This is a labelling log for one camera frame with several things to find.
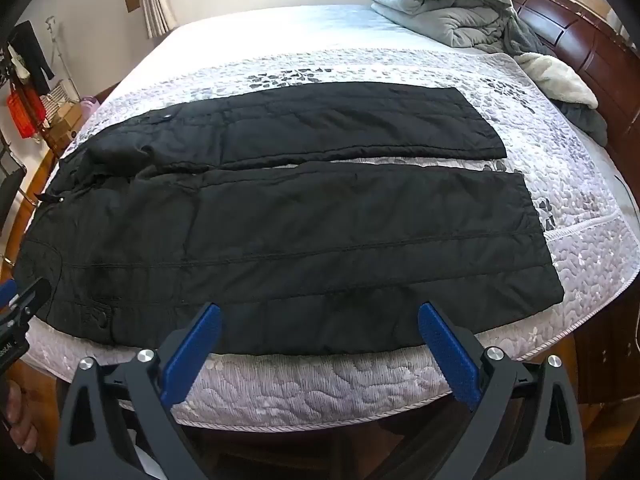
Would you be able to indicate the white fleece blanket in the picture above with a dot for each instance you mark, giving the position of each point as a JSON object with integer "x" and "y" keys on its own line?
{"x": 555, "y": 79}

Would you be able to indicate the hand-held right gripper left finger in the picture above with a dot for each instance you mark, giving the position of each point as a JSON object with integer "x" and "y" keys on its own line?
{"x": 195, "y": 341}

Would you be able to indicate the black chrome-legged chair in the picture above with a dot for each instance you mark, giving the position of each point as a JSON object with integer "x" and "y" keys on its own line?
{"x": 11, "y": 195}

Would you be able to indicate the person's left hand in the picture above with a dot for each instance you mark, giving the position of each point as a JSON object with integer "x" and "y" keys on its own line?
{"x": 19, "y": 422}

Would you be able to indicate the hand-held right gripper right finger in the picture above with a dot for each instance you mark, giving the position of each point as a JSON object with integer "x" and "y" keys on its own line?
{"x": 445, "y": 351}

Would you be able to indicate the dark grey blanket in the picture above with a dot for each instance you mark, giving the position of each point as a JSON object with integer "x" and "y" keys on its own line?
{"x": 586, "y": 121}

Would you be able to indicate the black pants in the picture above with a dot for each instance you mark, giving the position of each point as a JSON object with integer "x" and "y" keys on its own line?
{"x": 300, "y": 240}

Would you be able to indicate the grey folded comforter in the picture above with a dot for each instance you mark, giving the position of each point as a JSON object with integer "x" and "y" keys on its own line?
{"x": 450, "y": 15}

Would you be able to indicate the grey quilted bedspread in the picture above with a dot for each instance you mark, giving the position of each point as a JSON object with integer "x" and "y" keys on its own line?
{"x": 550, "y": 170}

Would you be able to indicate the dark wooden headboard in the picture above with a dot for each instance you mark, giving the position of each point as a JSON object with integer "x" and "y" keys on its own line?
{"x": 600, "y": 50}

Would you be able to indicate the cardboard boxes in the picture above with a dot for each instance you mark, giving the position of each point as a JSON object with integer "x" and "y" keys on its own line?
{"x": 65, "y": 125}

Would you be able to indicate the dark hanging clothes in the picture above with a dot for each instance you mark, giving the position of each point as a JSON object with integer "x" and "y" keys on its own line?
{"x": 35, "y": 55}

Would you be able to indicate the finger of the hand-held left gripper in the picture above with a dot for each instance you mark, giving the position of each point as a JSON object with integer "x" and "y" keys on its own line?
{"x": 7, "y": 293}
{"x": 32, "y": 294}

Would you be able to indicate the white bed sheet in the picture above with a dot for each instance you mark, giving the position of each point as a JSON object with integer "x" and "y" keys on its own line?
{"x": 300, "y": 30}

